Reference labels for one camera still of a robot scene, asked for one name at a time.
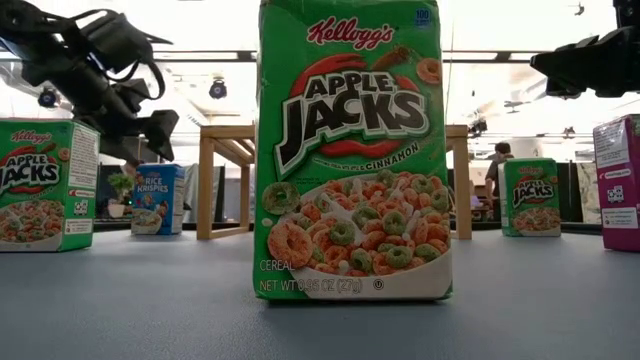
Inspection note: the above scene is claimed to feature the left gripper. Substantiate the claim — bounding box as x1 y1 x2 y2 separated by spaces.
74 82 180 162

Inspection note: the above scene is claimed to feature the magenta Raisin Bran cereal box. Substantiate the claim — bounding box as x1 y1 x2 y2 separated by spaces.
592 113 640 253

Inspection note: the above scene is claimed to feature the black ceiling spotlight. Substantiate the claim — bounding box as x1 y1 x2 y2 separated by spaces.
208 77 229 100
37 85 61 110

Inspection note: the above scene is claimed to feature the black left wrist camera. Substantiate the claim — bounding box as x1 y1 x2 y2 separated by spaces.
82 8 174 74

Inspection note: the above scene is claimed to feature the green Apple Jacks cereal box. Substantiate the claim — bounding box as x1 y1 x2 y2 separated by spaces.
498 157 562 238
0 118 101 254
252 0 455 303

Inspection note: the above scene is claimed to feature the potted green plant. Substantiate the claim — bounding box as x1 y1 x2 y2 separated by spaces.
106 172 136 220

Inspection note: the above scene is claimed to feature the slatted wooden shelf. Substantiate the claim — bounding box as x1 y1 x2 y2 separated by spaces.
196 124 474 242

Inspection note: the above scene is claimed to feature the blue Rice Krispies cereal box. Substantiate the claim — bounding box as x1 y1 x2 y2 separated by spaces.
130 163 186 236

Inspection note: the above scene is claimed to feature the black partition panel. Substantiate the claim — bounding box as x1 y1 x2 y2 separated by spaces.
557 162 584 224

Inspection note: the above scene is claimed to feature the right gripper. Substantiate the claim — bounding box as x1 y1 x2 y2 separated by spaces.
530 24 640 99

